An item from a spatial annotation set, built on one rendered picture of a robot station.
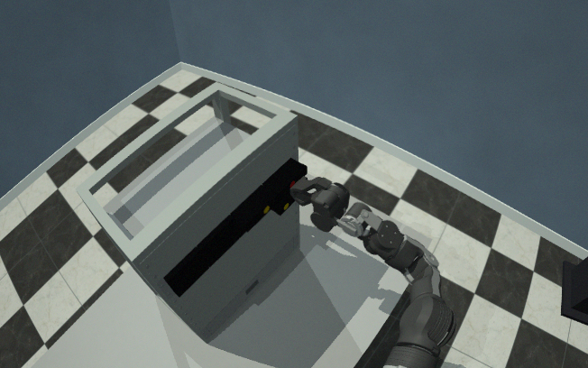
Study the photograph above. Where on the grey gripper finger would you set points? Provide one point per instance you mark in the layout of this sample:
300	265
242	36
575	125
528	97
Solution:
303	185
302	199

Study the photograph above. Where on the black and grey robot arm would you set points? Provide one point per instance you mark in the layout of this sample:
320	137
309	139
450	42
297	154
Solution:
426	322

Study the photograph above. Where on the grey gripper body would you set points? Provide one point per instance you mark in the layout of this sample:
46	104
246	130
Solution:
330	204

